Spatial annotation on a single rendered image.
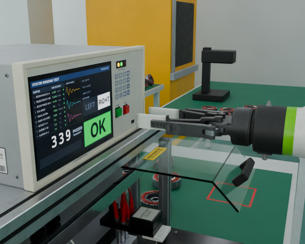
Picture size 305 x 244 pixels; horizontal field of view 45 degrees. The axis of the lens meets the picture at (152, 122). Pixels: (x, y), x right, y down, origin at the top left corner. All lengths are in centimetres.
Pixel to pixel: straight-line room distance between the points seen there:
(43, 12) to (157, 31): 142
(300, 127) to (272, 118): 5
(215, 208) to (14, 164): 85
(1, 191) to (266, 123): 47
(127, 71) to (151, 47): 347
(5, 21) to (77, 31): 243
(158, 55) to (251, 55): 202
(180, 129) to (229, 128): 9
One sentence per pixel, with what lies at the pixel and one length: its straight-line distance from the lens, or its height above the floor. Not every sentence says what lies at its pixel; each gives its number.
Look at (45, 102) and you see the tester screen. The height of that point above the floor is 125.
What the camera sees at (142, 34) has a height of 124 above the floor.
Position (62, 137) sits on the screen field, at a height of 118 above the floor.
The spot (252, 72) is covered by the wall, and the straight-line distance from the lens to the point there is 593.
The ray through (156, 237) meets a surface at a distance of 92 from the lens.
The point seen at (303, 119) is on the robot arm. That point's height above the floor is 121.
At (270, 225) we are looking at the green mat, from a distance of 128.
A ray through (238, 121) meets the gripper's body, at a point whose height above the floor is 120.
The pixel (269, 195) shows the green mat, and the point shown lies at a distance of 147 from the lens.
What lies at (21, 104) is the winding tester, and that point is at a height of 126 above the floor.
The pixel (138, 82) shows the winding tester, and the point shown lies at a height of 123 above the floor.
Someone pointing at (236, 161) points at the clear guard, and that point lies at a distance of 93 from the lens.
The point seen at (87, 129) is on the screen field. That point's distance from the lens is 73.
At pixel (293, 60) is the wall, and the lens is 586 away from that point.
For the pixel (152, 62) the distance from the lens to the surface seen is 434.
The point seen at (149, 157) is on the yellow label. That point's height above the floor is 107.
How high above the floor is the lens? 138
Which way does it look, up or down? 15 degrees down
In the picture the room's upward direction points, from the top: straight up
